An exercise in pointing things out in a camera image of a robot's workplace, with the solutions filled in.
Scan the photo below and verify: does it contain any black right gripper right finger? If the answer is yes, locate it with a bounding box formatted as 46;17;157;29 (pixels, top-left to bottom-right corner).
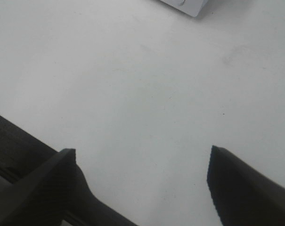
207;146;285;226

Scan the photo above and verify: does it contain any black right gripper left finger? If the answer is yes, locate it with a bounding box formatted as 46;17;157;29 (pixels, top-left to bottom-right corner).
0;149;76;226

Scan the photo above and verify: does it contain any round white door button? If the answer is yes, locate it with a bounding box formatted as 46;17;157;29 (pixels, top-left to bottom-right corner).
177;0;186;6

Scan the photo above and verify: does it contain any white microwave oven body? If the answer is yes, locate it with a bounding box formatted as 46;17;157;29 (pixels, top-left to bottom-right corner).
161;0;208;17

